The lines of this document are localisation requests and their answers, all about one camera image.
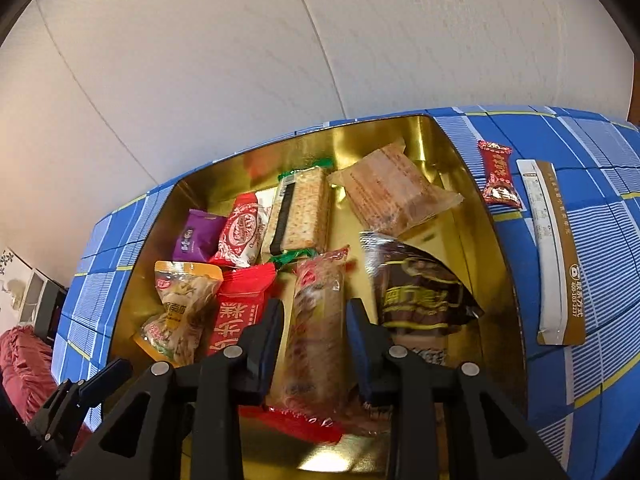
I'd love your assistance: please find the red white wafer packet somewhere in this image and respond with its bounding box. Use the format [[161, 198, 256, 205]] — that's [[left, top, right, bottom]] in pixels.
[[208, 192, 266, 269]]

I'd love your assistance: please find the green cracker sandwich packet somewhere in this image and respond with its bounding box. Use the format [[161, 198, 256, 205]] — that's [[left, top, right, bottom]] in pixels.
[[260, 158, 333, 268]]

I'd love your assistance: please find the blue plaid tablecloth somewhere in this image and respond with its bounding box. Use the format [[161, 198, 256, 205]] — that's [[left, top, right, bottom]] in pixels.
[[52, 105, 639, 479]]

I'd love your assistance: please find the small red candy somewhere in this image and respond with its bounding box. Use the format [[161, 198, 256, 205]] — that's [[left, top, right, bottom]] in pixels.
[[477, 140, 522, 209]]

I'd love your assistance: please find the brown pastry clear packet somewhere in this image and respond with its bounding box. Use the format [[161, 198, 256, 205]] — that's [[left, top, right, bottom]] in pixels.
[[329, 140, 463, 237]]

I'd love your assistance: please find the red clear triangular snack packet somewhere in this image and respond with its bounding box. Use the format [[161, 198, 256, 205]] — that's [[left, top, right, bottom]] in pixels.
[[239, 246, 349, 444]]

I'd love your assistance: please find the gold metal tin box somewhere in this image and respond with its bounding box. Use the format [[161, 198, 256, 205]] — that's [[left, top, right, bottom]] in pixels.
[[108, 115, 527, 479]]

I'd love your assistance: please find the white shelf unit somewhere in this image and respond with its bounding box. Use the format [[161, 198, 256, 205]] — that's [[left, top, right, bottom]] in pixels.
[[18, 269, 68, 347]]

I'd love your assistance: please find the red sofa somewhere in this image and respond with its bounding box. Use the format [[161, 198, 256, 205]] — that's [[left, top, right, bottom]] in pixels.
[[0, 324, 94, 453]]

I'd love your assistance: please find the orange clear nut packet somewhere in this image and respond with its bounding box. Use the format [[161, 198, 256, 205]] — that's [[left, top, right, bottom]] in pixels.
[[134, 260, 224, 367]]

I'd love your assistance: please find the black yellow chocolate snack packet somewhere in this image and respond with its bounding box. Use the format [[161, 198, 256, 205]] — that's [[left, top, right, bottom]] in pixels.
[[359, 232, 484, 365]]

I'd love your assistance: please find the white gold long box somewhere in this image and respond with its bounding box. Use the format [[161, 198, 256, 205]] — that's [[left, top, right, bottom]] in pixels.
[[516, 159, 586, 346]]

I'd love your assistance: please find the purple snack packet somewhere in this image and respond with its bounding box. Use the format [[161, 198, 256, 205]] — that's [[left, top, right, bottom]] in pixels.
[[171, 209, 227, 262]]

